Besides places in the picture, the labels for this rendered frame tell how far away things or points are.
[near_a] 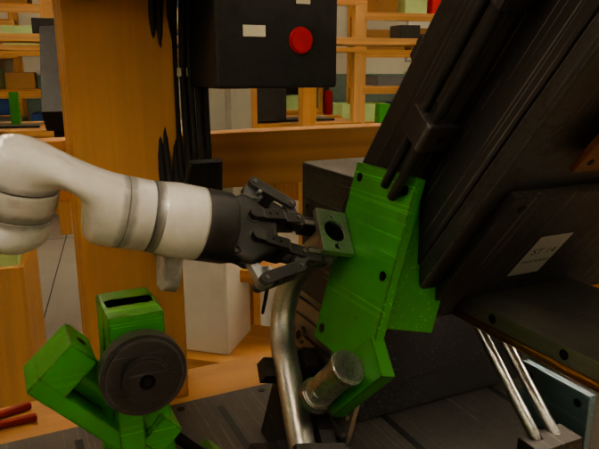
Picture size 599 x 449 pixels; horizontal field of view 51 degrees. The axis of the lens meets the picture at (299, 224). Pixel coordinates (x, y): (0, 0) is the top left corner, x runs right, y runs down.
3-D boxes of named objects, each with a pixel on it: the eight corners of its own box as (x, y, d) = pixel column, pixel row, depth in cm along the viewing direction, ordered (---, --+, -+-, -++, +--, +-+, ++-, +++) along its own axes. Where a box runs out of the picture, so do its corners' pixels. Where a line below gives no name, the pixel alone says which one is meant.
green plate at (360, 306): (427, 381, 68) (479, 191, 65) (363, 378, 64) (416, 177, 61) (370, 341, 78) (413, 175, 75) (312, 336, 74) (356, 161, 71)
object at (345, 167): (523, 379, 99) (544, 164, 91) (356, 425, 86) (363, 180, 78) (448, 335, 115) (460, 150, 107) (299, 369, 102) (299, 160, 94)
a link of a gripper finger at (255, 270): (231, 259, 65) (247, 251, 66) (256, 296, 64) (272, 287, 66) (241, 248, 63) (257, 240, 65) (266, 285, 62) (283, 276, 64)
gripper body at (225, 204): (208, 240, 59) (295, 252, 63) (202, 167, 63) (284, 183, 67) (180, 276, 64) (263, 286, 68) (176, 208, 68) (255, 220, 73)
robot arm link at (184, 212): (171, 224, 71) (116, 215, 68) (209, 166, 63) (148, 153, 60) (174, 296, 67) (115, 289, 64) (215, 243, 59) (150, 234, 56)
